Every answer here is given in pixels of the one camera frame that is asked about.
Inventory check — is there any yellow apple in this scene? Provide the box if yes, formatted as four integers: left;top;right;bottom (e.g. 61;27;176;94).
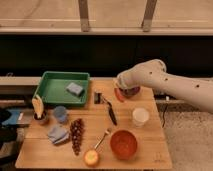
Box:
84;149;99;167

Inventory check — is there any metal fork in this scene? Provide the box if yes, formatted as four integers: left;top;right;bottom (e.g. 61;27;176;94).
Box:
94;128;111;150

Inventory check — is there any red pepper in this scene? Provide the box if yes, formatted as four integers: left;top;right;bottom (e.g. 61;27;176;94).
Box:
114;88;124;102

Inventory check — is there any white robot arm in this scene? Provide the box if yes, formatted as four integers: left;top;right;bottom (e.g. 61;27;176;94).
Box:
117;59;213;114

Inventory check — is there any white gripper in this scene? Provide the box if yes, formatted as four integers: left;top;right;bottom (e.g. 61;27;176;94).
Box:
116;71;132;89

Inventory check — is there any blue object left of table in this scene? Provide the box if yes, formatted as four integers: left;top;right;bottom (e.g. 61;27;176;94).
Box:
2;109;23;126

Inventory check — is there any red bowl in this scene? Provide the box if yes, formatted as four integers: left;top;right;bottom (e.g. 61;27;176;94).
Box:
110;130;138;160

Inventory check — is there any blue folded cloth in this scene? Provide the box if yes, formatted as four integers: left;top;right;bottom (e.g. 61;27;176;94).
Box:
47;125;69;145

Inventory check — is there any green plastic tray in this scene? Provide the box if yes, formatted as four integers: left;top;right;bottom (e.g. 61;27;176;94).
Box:
34;71;90;107

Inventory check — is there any dark purple bowl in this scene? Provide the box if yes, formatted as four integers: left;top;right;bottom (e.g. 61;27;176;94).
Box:
121;87;140;98

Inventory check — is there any small blue cup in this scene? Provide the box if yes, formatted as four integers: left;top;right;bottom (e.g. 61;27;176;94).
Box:
53;106;67;123

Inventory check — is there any blue sponge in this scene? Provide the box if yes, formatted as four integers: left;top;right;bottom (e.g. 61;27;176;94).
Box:
66;82;83;96

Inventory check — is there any black handled knife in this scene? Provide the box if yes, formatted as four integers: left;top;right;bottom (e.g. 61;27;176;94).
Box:
94;92;117;125

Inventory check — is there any bunch of red grapes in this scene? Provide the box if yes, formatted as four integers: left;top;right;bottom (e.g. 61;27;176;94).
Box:
70;118;84;156

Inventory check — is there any white cup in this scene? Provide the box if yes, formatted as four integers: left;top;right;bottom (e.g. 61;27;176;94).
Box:
132;108;149;127

